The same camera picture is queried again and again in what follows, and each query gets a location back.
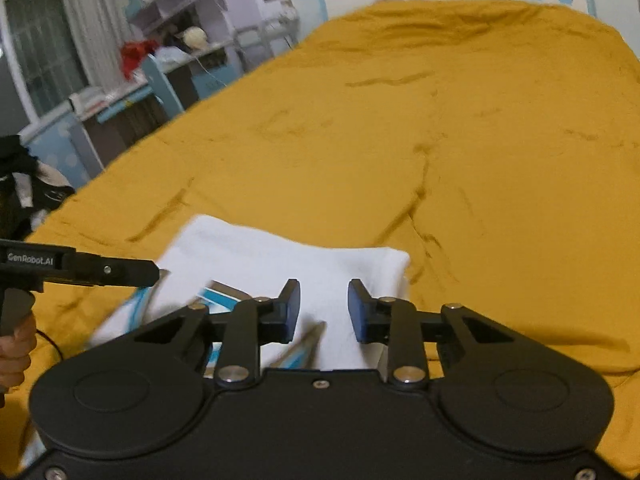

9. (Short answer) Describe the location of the white sleeveless shirt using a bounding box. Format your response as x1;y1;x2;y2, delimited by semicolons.
20;214;412;466

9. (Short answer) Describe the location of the red cloth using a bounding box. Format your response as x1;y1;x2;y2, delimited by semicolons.
121;40;161;81

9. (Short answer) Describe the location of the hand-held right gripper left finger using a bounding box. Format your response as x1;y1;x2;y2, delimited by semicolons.
131;278;302;391

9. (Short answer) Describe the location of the person's left hand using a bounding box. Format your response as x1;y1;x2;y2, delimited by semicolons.
0;313;39;393

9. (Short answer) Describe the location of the grey curtain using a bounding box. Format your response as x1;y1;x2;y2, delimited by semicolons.
64;0;132;92

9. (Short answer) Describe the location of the blue cloud-print cabinet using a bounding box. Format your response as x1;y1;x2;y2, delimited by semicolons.
26;110;104;188

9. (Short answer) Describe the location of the blue wooden chair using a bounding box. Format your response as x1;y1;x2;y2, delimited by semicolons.
141;55;187;120

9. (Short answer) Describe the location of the pile of dark clothes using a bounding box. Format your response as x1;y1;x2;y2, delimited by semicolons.
0;135;77;242

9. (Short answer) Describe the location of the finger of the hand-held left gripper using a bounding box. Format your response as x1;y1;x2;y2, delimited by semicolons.
76;253;171;289

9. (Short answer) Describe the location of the mustard yellow blanket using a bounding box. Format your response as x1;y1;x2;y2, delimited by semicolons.
0;0;640;480

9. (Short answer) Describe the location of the window with white frame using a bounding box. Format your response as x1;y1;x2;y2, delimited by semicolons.
0;0;90;122

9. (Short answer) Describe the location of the black cable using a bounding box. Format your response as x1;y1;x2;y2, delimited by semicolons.
35;328;65;362

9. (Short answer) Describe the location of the cream round ball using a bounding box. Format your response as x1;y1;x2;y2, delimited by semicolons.
180;26;209;52

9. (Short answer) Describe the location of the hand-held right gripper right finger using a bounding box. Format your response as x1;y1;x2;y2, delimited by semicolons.
347;278;517;392

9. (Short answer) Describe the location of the desk with blue edge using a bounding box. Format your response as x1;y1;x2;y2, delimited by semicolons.
70;45;251;171

